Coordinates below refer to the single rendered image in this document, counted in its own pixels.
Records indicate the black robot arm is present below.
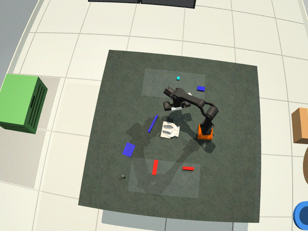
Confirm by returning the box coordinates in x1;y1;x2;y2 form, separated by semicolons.
164;86;219;135

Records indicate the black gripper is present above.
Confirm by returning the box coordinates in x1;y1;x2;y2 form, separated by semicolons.
163;101;191;111

